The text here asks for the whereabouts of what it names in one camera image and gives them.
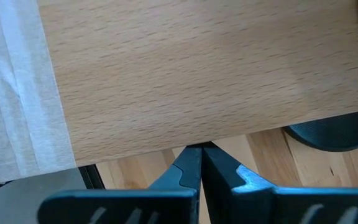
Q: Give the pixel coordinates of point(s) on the black rubber slide sandal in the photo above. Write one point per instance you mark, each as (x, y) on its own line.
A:
(328, 137)

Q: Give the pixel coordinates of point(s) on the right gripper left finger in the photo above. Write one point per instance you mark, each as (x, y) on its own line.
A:
(120, 208)

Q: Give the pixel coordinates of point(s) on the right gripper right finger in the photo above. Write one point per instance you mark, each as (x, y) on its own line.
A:
(291, 208)

